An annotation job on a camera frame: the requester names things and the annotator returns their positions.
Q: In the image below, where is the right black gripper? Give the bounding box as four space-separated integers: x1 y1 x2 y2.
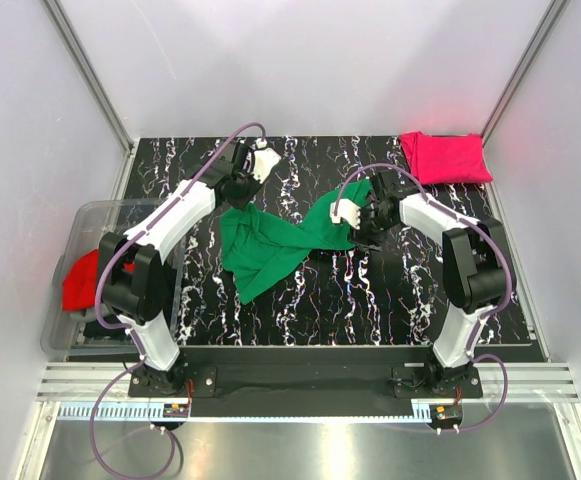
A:
347 204 397 253

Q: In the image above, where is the green t shirt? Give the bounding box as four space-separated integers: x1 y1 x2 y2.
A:
220 180 371 305

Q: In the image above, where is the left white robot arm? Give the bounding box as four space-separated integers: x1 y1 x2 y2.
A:
94 139 280 396

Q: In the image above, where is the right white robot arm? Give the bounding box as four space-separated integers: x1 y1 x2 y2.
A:
330 171 516 397

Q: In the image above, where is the folded pink t shirt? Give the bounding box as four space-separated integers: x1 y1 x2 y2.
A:
399 131 493 185

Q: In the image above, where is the black marble pattern mat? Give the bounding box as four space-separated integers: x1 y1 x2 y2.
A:
121 136 544 362

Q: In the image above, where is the red t shirt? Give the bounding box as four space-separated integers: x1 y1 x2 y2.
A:
61 248 136 311

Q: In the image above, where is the black t shirt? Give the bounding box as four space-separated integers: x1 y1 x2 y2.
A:
83 321 128 342

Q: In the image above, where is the clear plastic bin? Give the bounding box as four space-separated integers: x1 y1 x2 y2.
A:
40 199 164 361

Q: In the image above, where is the left orange connector block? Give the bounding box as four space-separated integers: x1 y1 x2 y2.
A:
163 403 191 418

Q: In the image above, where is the orange connector block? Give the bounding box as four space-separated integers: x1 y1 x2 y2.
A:
163 403 191 418
433 404 463 421

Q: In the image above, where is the right orange connector block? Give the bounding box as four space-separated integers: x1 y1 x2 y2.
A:
433 404 463 421

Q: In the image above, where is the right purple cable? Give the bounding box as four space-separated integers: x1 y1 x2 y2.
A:
333 162 515 434

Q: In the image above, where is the purple cable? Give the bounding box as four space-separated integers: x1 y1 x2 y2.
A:
333 162 515 434
89 120 267 479

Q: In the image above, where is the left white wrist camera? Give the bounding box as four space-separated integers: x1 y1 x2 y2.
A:
251 138 281 184

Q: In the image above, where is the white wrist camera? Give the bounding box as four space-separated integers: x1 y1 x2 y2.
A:
251 138 281 184
329 199 361 230

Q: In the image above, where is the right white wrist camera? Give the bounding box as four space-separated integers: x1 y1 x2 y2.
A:
329 199 361 230

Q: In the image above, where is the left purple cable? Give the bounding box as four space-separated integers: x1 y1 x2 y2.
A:
89 120 267 479

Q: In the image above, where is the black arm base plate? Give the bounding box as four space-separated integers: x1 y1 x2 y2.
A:
129 346 483 400

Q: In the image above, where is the left aluminium frame post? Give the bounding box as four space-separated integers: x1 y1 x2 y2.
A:
41 0 134 154

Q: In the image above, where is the aluminium frame post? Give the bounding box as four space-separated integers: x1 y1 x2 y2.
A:
481 0 570 146
41 0 134 154

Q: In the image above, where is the right aluminium frame post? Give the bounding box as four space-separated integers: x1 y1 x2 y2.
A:
481 0 570 146

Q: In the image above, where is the aluminium front rail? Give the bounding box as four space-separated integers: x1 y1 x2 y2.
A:
37 362 578 403

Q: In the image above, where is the white slotted cable duct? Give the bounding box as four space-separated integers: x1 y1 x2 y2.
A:
58 400 432 425

